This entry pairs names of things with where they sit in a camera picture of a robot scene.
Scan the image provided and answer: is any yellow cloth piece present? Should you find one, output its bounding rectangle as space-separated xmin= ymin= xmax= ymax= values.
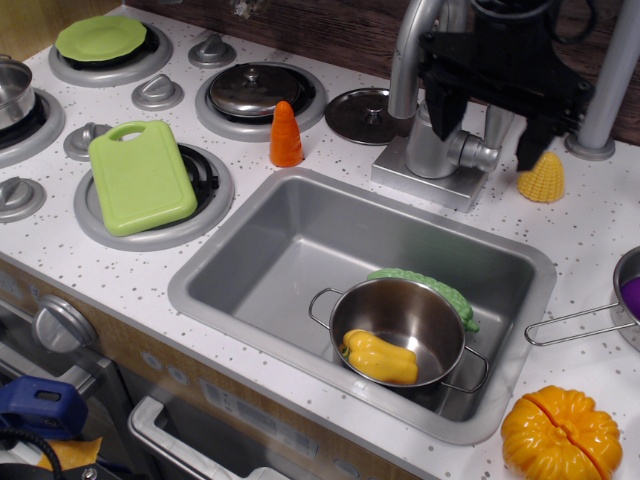
xmin=47 ymin=437 xmax=103 ymax=471

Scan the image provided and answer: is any back left burner ring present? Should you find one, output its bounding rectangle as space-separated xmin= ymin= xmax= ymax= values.
xmin=47 ymin=20 xmax=174 ymax=89

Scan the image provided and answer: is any grey stove knob front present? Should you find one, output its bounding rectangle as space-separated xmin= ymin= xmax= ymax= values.
xmin=1 ymin=177 xmax=46 ymax=224

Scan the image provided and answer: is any green plastic cutting board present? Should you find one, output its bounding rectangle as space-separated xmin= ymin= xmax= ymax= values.
xmin=89 ymin=120 xmax=198 ymax=237

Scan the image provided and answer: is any grey stove knob back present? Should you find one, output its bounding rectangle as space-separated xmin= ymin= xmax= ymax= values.
xmin=188 ymin=33 xmax=237 ymax=69

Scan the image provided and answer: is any orange toy pumpkin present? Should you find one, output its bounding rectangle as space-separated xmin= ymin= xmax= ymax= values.
xmin=501 ymin=386 xmax=623 ymax=479

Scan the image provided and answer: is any stove burner ring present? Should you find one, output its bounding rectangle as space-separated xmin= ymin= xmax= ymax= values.
xmin=73 ymin=142 xmax=236 ymax=253
xmin=0 ymin=87 xmax=67 ymax=170

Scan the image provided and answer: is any grey vertical pole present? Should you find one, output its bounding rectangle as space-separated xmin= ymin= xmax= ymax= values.
xmin=565 ymin=0 xmax=639 ymax=161

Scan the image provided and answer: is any steel pot lid on counter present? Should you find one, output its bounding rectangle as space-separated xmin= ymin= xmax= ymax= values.
xmin=324 ymin=88 xmax=413 ymax=146

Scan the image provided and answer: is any grey stove knob left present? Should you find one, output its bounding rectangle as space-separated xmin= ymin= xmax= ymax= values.
xmin=63 ymin=122 xmax=111 ymax=162

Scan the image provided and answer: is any yellow toy bell pepper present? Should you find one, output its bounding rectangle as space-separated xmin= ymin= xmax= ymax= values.
xmin=339 ymin=329 xmax=419 ymax=385

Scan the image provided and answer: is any silver toy faucet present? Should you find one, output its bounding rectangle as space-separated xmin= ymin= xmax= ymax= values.
xmin=371 ymin=1 xmax=514 ymax=213

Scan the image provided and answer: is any left stove burner ring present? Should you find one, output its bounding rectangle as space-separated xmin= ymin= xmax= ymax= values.
xmin=0 ymin=87 xmax=67 ymax=170

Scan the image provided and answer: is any steel pot with handles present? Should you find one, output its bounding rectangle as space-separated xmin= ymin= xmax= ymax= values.
xmin=308 ymin=278 xmax=489 ymax=394

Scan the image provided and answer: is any steel pot at left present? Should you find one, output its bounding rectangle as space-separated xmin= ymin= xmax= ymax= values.
xmin=0 ymin=54 xmax=36 ymax=130

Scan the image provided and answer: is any green plastic plate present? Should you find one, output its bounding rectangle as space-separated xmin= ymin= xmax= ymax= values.
xmin=55 ymin=15 xmax=147 ymax=62

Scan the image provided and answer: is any yellow toy corn piece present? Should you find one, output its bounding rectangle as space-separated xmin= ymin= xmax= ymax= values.
xmin=517 ymin=151 xmax=565 ymax=203

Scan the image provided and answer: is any steel pot lid on burner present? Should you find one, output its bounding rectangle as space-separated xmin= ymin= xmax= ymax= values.
xmin=209 ymin=64 xmax=301 ymax=118

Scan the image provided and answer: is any black cable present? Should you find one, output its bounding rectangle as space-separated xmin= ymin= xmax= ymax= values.
xmin=0 ymin=427 xmax=62 ymax=473

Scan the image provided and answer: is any green toy corn husk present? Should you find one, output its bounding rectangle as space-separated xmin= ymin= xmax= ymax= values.
xmin=367 ymin=268 xmax=480 ymax=333

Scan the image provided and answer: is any steel saucepan with handle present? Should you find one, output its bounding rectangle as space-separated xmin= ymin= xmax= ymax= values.
xmin=524 ymin=247 xmax=639 ymax=347

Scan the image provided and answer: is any grey toy sink basin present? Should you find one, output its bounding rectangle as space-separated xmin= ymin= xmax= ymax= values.
xmin=168 ymin=168 xmax=556 ymax=445

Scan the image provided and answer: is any front stove burner ring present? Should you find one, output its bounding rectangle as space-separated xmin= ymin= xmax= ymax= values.
xmin=73 ymin=142 xmax=236 ymax=253

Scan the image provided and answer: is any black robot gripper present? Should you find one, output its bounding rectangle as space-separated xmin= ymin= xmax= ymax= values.
xmin=419 ymin=1 xmax=595 ymax=172

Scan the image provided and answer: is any back right burner ring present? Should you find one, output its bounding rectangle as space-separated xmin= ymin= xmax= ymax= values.
xmin=194 ymin=60 xmax=329 ymax=144

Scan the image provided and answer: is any grey oven dial knob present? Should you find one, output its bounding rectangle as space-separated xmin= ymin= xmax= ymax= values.
xmin=31 ymin=294 xmax=98 ymax=354

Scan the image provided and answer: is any orange toy carrot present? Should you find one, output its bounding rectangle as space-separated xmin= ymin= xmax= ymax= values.
xmin=269 ymin=101 xmax=304 ymax=167

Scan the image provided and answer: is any silver oven door handle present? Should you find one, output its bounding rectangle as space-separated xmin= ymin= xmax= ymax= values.
xmin=127 ymin=394 xmax=296 ymax=480

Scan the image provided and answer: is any grey stove knob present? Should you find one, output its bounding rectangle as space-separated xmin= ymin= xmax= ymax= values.
xmin=131 ymin=74 xmax=184 ymax=111
xmin=63 ymin=122 xmax=111 ymax=162
xmin=188 ymin=33 xmax=237 ymax=69
xmin=1 ymin=177 xmax=46 ymax=224

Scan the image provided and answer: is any blue clamp tool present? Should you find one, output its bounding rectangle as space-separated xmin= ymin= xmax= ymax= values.
xmin=1 ymin=375 xmax=89 ymax=440

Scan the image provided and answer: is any grey stove knob middle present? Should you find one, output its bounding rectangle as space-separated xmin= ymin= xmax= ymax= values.
xmin=131 ymin=74 xmax=184 ymax=111

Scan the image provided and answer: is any purple toy vegetable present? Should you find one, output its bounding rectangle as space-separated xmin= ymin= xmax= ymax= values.
xmin=620 ymin=277 xmax=640 ymax=320

